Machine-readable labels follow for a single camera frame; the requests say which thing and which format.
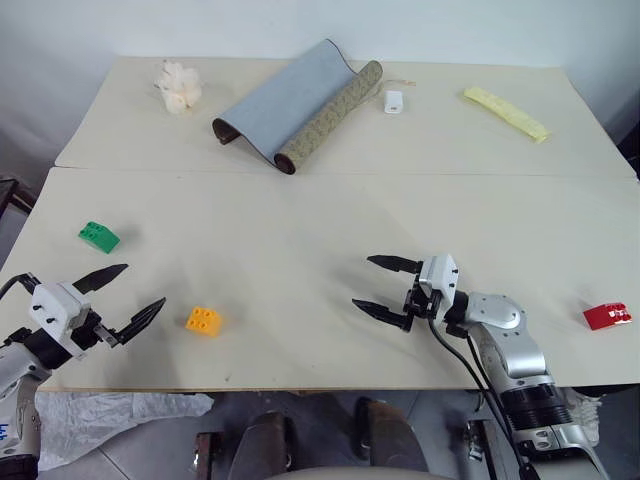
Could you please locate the clear crumpled plastic bag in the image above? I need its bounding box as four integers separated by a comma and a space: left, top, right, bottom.
567, 387, 604, 449

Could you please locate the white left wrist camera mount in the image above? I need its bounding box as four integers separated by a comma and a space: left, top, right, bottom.
30, 281, 92, 346

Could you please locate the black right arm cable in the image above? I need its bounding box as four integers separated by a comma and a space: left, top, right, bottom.
464, 332, 501, 406
427, 314, 539, 480

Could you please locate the white crumpled plastic sheet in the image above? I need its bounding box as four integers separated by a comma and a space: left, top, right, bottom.
34, 391, 215, 471

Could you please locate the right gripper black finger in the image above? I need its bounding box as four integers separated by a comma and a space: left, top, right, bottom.
366, 254, 422, 275
351, 298, 414, 334

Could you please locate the rolled grey patterned mat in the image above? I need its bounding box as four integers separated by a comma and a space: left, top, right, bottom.
211, 38, 385, 176

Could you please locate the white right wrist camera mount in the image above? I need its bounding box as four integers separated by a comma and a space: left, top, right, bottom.
417, 253, 460, 306

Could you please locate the dark object beside table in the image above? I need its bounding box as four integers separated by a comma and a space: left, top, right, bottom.
617, 132, 640, 184

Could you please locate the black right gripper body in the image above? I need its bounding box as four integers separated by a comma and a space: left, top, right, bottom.
402, 272, 446, 321

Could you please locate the yellow toy brick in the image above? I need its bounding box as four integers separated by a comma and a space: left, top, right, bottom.
184, 305, 223, 339

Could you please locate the green toy brick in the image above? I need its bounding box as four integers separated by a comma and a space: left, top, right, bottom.
78, 220, 122, 255

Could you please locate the red toy brick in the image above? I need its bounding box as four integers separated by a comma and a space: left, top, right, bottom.
582, 301, 633, 332

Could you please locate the dark chair frame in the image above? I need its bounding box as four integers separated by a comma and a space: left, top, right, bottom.
0, 175, 37, 236

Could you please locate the pale yellow foam strip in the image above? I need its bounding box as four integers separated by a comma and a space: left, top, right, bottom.
462, 86, 552, 146

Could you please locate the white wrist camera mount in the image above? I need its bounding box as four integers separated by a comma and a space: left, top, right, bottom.
417, 253, 460, 306
30, 281, 92, 346

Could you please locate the dark brown rounded shape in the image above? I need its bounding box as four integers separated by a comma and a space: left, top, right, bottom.
352, 397, 431, 474
234, 410, 297, 475

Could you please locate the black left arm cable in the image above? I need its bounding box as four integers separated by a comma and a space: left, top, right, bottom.
0, 272, 41, 301

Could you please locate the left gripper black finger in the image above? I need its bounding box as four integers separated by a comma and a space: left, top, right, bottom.
113, 297, 167, 348
72, 263, 129, 295

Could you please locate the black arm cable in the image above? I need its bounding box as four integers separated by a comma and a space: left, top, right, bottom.
427, 314, 539, 480
0, 272, 41, 301
464, 332, 501, 406

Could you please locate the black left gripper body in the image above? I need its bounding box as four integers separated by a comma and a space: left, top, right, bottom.
62, 304, 119, 357

